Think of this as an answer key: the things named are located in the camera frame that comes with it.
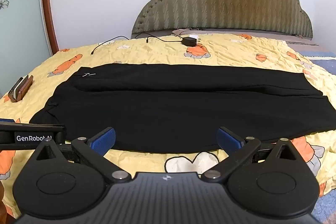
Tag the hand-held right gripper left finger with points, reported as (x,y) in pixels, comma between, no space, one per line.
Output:
(103,138)

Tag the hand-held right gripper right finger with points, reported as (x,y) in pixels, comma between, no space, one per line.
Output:
(227,138)

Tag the black pants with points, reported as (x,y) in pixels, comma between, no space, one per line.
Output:
(170,108)

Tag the brown wallet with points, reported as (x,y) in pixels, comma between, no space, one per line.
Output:
(22,88)

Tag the yellow carrot printed blanket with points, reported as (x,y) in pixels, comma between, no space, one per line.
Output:
(157,53)

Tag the black power adapter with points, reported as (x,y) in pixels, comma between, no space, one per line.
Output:
(189,41)

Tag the white plug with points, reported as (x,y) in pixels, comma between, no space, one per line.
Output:
(195,37)

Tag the frosted glass door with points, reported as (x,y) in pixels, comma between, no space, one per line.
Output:
(21,29)

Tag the pinkish cloth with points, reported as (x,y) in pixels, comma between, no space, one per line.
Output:
(181,31)

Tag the blue quilt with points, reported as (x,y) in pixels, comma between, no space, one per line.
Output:
(324,64)

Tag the brown wooden door frame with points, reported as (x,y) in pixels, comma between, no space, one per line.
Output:
(48,3)

